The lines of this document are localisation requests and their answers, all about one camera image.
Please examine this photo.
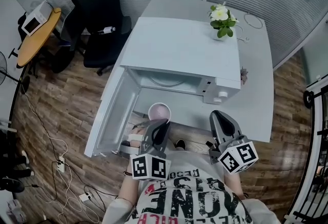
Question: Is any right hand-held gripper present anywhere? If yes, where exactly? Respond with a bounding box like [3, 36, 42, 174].
[206, 110, 258, 175]

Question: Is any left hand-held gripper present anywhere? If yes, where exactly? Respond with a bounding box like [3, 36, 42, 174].
[120, 119, 172, 182]

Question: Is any pink cup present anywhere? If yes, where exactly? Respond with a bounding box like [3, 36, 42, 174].
[148, 102, 172, 126]

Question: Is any white microwave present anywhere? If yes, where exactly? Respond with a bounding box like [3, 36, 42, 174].
[84, 16, 242, 158]

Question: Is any person's right forearm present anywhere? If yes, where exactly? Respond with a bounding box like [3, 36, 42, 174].
[223, 169, 243, 196]

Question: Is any person's left forearm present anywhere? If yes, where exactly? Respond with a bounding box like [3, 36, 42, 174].
[118, 172, 141, 205]

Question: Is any person's left hand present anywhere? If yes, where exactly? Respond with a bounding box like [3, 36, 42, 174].
[127, 125, 145, 148]

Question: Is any person's black shoe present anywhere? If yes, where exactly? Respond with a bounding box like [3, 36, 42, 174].
[174, 138, 187, 151]

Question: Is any small pink succulent plant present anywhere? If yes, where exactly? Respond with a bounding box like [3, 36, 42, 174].
[240, 66, 250, 86]

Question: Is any person's printed white shirt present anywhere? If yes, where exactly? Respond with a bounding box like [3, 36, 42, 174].
[101, 150, 282, 224]

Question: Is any black metal rack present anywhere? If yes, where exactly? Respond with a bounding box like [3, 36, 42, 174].
[292, 84, 328, 224]

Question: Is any white flower potted plant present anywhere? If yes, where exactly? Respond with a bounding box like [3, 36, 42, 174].
[208, 2, 239, 42]

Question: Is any small white device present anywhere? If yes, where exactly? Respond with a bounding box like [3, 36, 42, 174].
[98, 26, 116, 36]

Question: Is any black office chair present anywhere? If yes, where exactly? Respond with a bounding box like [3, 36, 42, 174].
[52, 0, 133, 76]

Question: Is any round yellow wooden table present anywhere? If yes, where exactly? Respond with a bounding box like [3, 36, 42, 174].
[16, 7, 63, 68]

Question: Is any small white box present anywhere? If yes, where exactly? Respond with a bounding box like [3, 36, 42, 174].
[5, 199, 27, 224]

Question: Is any small white oven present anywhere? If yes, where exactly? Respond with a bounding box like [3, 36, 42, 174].
[20, 2, 55, 37]

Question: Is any black standing fan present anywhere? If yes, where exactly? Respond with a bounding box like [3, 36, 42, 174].
[0, 50, 31, 95]

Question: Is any white floor cable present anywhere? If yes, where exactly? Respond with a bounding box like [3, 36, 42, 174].
[23, 82, 100, 223]

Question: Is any black floor cable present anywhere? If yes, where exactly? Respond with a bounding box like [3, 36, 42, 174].
[22, 89, 118, 208]

